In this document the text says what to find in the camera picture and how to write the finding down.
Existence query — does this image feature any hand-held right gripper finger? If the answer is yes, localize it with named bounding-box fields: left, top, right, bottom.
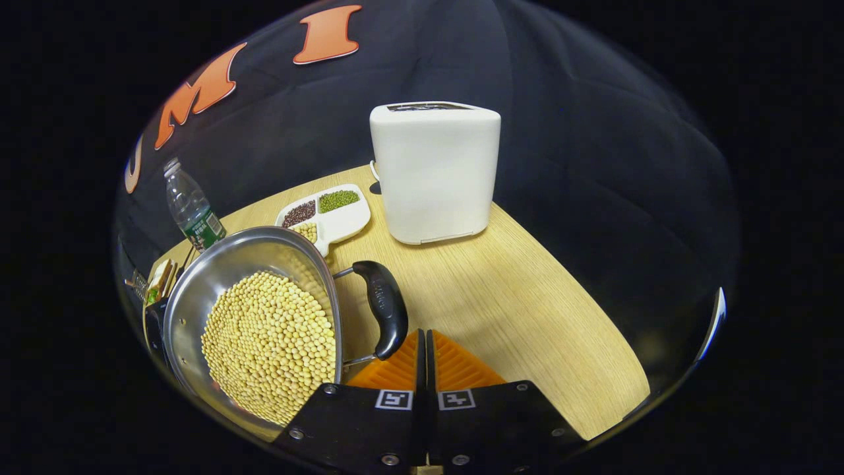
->
left=274, top=329, right=428, bottom=475
left=427, top=329, right=588, bottom=475

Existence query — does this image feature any stainless steel pot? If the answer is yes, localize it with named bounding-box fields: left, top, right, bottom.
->
left=162, top=226, right=409, bottom=443

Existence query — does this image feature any lettuce sandwich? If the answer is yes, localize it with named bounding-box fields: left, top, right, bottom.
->
left=144, top=259, right=179, bottom=307

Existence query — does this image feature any white divided bean plate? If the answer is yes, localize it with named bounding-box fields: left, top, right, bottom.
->
left=275, top=183, right=372, bottom=258

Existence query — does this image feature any black induction cooktop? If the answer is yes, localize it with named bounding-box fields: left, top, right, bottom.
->
left=144, top=300, right=198, bottom=396

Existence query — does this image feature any clear plastic water bottle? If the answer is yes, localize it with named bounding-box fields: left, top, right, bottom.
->
left=164, top=157, right=227, bottom=253

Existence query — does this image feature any white toaster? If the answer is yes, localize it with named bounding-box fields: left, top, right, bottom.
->
left=369, top=101, right=502, bottom=245

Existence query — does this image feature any pile of yellow soybeans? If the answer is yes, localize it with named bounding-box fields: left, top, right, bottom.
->
left=201, top=254, right=337, bottom=426

